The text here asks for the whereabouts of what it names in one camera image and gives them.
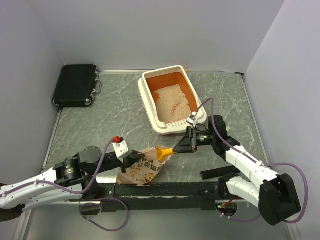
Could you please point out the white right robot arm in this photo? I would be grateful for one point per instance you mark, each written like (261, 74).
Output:
(272, 193)

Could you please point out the clean litter granules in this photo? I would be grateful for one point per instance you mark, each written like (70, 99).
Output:
(172, 104)

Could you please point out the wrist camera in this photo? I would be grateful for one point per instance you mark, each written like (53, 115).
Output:
(192, 119)
(121, 148)

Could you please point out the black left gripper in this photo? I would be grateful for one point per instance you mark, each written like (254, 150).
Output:
(130, 160)

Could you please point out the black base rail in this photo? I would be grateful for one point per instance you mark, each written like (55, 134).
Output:
(162, 196)

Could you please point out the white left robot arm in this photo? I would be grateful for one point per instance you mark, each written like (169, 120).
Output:
(70, 180)

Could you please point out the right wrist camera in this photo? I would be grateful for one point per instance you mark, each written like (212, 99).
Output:
(192, 119)

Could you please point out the black hard case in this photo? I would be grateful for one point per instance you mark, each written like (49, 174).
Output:
(77, 86)

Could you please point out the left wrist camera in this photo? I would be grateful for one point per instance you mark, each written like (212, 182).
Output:
(121, 148)

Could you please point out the yellow plastic litter scoop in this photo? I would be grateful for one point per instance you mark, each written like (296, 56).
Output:
(162, 153)

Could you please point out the white orange litter box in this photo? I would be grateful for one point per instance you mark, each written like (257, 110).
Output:
(153, 80)

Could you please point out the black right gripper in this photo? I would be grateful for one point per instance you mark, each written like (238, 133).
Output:
(188, 143)

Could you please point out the pink cat litter bag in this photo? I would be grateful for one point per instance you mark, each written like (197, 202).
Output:
(143, 171)

